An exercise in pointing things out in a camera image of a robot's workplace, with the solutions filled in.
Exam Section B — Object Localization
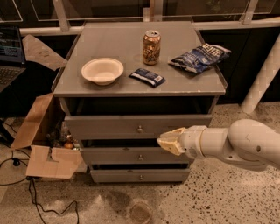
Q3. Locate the blue chip bag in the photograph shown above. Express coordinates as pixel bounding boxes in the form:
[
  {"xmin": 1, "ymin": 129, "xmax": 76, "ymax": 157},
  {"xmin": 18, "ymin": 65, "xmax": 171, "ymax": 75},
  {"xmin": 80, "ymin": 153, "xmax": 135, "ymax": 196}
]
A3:
[{"xmin": 168, "ymin": 43, "xmax": 231, "ymax": 74}]

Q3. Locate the gold soda can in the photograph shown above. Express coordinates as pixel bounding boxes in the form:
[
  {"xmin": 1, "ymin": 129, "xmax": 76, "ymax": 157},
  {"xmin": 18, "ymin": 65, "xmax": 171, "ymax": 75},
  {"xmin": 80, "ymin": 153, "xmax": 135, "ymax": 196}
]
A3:
[{"xmin": 143, "ymin": 30, "xmax": 161, "ymax": 65}]

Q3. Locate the small dark blue packet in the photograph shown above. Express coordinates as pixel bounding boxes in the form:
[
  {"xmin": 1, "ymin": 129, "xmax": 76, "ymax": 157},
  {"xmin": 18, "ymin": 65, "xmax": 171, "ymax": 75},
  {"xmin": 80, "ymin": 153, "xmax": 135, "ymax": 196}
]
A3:
[{"xmin": 129, "ymin": 68, "xmax": 165, "ymax": 88}]

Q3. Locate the open cardboard box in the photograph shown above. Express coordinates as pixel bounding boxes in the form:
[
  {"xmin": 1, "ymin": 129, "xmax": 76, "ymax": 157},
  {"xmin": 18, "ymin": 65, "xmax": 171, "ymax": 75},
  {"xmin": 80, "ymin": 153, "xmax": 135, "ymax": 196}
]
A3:
[{"xmin": 11, "ymin": 34, "xmax": 87, "ymax": 179}]

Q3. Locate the grey top drawer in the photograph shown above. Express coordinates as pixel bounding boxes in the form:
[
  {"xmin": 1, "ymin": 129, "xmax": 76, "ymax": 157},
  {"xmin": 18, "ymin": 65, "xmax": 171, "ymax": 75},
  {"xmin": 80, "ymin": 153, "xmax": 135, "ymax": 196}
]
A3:
[{"xmin": 65, "ymin": 115, "xmax": 212, "ymax": 140}]

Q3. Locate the grey middle drawer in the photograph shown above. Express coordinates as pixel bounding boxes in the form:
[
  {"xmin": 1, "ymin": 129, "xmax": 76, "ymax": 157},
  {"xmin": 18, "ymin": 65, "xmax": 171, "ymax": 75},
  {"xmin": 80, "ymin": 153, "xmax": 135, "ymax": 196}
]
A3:
[{"xmin": 80, "ymin": 147, "xmax": 193, "ymax": 165}]

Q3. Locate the grey bottom drawer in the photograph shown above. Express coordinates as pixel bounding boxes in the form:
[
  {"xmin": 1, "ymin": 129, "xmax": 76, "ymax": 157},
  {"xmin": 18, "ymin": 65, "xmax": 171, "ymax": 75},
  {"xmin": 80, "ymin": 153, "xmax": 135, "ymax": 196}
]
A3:
[{"xmin": 90, "ymin": 169, "xmax": 190, "ymax": 183}]

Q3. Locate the small orange figurine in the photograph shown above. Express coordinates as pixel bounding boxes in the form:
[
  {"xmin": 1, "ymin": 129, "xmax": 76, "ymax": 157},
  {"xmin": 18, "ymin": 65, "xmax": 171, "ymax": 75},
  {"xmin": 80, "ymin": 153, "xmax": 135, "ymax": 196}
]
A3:
[{"xmin": 64, "ymin": 135, "xmax": 74, "ymax": 149}]

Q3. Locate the white paper bowl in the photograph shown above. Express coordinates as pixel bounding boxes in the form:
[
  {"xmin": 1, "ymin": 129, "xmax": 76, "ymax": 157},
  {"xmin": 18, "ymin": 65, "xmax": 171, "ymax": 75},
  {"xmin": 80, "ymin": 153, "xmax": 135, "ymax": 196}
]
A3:
[{"xmin": 81, "ymin": 58, "xmax": 124, "ymax": 86}]

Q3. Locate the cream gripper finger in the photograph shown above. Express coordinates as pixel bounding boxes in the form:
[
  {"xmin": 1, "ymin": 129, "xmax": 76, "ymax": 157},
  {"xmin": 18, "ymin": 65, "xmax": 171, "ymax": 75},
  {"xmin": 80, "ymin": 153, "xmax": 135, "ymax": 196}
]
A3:
[
  {"xmin": 157, "ymin": 138, "xmax": 184, "ymax": 156},
  {"xmin": 160, "ymin": 127, "xmax": 186, "ymax": 138}
]

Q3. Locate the black cable on floor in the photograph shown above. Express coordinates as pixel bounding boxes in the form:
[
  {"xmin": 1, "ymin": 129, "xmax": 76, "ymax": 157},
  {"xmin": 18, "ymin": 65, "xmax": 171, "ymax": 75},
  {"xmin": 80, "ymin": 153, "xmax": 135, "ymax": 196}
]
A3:
[{"xmin": 0, "ymin": 121, "xmax": 81, "ymax": 224}]

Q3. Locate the white metal railing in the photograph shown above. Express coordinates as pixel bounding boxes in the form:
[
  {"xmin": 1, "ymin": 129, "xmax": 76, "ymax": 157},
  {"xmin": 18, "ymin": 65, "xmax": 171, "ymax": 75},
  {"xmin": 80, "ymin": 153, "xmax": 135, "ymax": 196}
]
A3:
[{"xmin": 0, "ymin": 0, "xmax": 280, "ymax": 115}]

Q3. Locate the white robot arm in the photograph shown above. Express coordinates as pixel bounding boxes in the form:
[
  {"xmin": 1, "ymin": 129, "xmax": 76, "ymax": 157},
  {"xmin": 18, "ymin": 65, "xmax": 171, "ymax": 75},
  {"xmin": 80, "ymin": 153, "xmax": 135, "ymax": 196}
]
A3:
[{"xmin": 157, "ymin": 119, "xmax": 280, "ymax": 171}]

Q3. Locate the black laptop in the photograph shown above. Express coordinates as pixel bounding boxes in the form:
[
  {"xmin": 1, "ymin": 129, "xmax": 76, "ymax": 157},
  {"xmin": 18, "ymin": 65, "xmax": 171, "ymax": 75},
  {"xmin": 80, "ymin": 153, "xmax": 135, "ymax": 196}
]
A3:
[{"xmin": 0, "ymin": 25, "xmax": 26, "ymax": 92}]

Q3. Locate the grey drawer cabinet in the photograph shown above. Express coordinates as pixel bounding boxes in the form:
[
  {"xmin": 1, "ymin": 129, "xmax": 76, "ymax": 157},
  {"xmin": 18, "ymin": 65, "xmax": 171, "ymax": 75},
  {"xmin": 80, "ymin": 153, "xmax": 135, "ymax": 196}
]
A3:
[{"xmin": 54, "ymin": 21, "xmax": 227, "ymax": 171}]

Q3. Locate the grey drawer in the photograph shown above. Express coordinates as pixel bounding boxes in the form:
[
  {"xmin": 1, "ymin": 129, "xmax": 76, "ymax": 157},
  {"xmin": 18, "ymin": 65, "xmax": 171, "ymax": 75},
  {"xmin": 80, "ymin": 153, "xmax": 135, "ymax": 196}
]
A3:
[
  {"xmin": 90, "ymin": 169, "xmax": 190, "ymax": 183},
  {"xmin": 80, "ymin": 147, "xmax": 193, "ymax": 165},
  {"xmin": 65, "ymin": 115, "xmax": 212, "ymax": 140}
]

